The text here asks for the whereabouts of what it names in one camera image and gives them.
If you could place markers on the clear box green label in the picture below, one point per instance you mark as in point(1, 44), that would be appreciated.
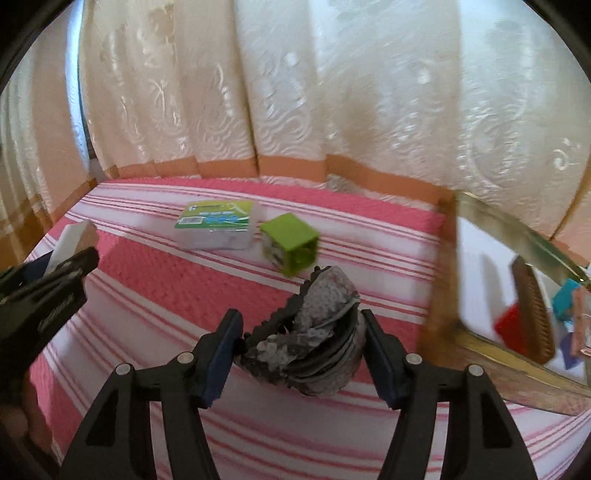
point(214, 221)

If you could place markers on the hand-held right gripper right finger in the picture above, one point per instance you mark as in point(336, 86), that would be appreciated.
point(381, 364)

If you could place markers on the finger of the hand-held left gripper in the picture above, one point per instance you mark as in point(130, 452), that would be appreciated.
point(34, 266)
point(74, 270)

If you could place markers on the red small box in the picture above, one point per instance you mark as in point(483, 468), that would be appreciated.
point(510, 325)

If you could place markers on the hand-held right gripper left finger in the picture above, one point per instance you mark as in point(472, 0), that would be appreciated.
point(221, 360)

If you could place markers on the white charger plug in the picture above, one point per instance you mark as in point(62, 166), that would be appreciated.
point(74, 240)

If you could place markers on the purple small item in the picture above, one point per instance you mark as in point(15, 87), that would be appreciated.
point(571, 351)

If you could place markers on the grey sequin pouch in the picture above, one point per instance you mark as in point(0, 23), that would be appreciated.
point(314, 337)

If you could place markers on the pink striped blanket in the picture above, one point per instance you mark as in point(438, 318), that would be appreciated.
point(161, 286)

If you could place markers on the copper rectangular tin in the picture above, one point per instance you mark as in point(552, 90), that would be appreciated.
point(582, 323)

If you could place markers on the green building block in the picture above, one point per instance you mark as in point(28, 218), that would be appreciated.
point(288, 242)

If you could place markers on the teal building block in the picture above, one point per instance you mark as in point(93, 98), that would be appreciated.
point(565, 300)

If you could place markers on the golden tin box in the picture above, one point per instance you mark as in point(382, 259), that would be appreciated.
point(443, 300)

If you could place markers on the cream patterned curtain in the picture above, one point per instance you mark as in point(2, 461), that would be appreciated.
point(41, 161)
point(323, 83)

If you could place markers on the person's left hand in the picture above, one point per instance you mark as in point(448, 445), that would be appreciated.
point(34, 420)

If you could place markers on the brown comb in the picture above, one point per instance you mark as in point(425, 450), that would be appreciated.
point(535, 314)

